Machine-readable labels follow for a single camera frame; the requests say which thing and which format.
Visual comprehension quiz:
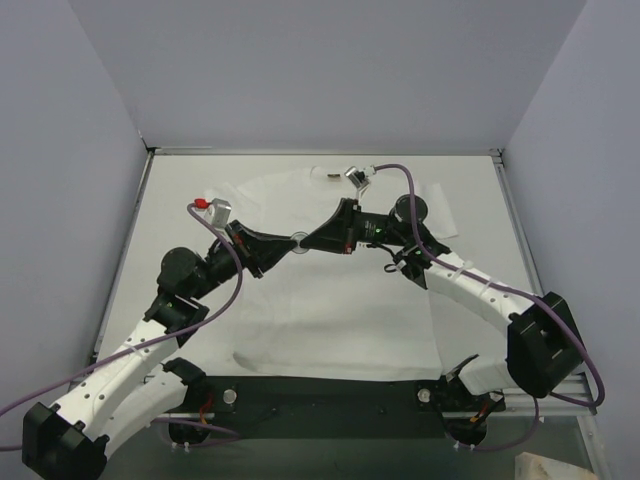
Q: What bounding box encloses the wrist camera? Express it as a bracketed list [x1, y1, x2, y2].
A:
[194, 198, 232, 230]
[344, 165, 376, 198]

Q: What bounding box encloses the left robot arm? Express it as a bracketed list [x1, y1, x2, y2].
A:
[21, 221, 298, 479]

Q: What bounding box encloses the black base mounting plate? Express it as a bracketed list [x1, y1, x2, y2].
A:
[171, 376, 506, 441]

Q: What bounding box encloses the white t-shirt with flower print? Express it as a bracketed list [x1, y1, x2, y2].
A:
[204, 166, 443, 381]

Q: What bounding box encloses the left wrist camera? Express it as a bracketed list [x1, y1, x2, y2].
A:
[194, 198, 232, 230]

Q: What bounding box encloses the beige object at corner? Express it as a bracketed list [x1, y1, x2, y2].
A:
[514, 452, 598, 480]

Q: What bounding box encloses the aluminium frame rail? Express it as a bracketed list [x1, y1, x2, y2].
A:
[59, 147, 599, 419]

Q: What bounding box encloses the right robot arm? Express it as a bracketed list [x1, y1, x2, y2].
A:
[300, 195, 582, 398]

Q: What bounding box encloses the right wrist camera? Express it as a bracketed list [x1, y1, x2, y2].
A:
[344, 165, 376, 198]

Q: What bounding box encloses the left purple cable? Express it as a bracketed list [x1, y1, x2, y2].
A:
[0, 202, 246, 449]

